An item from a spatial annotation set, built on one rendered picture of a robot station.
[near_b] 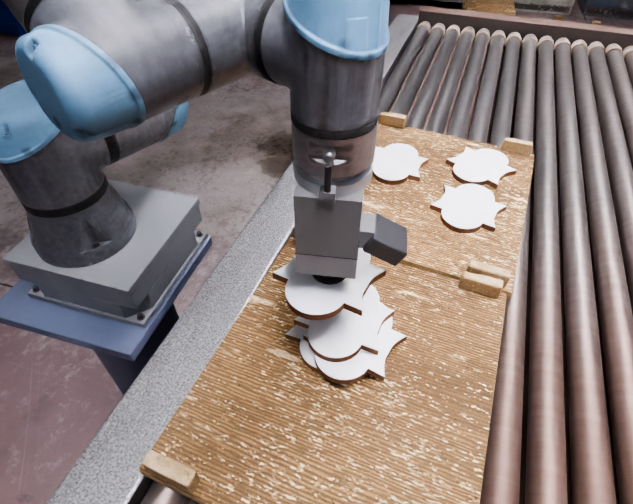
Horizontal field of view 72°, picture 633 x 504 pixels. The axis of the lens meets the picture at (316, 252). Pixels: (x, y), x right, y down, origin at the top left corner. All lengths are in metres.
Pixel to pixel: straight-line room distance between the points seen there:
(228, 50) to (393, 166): 0.57
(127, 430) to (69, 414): 1.18
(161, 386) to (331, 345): 0.23
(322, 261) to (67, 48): 0.27
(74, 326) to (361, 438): 0.48
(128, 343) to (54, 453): 1.04
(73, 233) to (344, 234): 0.42
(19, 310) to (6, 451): 1.01
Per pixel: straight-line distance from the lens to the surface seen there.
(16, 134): 0.64
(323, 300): 0.49
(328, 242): 0.43
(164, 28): 0.36
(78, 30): 0.35
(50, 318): 0.82
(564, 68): 1.54
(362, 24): 0.33
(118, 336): 0.75
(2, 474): 1.80
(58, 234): 0.72
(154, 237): 0.74
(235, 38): 0.38
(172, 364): 0.64
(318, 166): 0.38
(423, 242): 0.75
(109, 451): 0.61
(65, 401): 1.82
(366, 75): 0.35
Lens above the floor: 1.44
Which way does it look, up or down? 45 degrees down
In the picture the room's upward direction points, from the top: straight up
